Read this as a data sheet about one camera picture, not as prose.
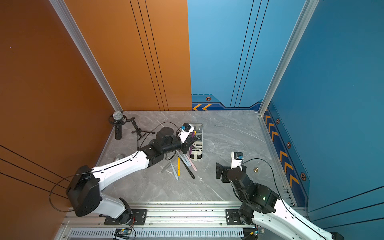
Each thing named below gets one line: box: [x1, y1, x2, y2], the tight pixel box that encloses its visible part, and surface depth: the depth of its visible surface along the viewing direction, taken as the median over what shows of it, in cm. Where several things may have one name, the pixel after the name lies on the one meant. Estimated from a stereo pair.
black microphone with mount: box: [109, 111, 133, 140], surface depth 89 cm
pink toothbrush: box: [185, 153, 197, 172], surface depth 93 cm
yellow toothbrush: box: [177, 157, 181, 177], surface depth 91 cm
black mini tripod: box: [130, 117, 156, 151], surface depth 101 cm
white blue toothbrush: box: [171, 163, 179, 180], surface depth 91 cm
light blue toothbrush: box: [178, 152, 191, 167], surface depth 94 cm
